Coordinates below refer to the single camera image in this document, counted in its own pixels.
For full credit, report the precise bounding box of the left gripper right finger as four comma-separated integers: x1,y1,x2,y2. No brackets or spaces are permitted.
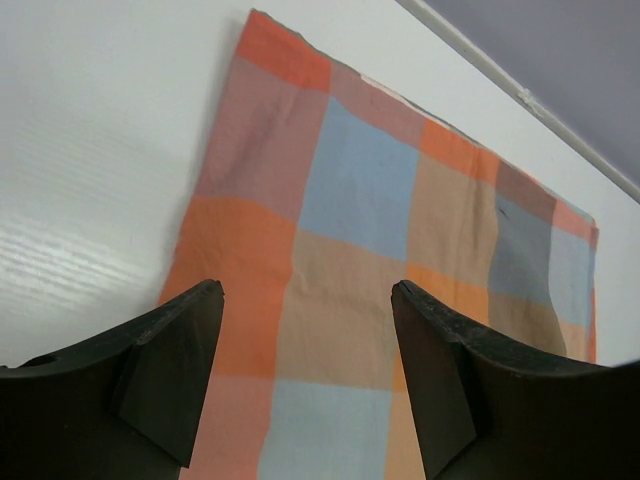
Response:
391,280,639,479

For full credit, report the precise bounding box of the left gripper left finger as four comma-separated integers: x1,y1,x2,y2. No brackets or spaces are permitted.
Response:
1,280,224,479

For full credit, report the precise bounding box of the orange grey checked cloth napkin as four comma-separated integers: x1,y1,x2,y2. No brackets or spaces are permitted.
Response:
163,11,598,479

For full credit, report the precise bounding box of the aluminium table edge rail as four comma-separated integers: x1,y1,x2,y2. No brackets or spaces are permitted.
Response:
401,1,639,200

